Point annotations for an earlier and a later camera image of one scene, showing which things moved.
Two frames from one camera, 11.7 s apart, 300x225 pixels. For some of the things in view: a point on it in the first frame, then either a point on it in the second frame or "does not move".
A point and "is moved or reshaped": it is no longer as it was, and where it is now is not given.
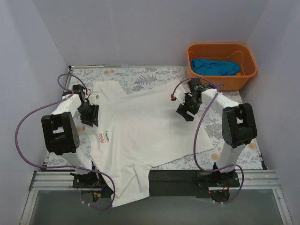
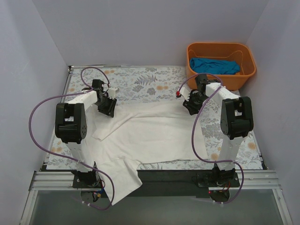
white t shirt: x=137 y=131 is moved or reshaped
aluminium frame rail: x=258 y=180 does not move
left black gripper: x=91 y=115 → x=107 y=106
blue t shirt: x=210 y=67 does not move
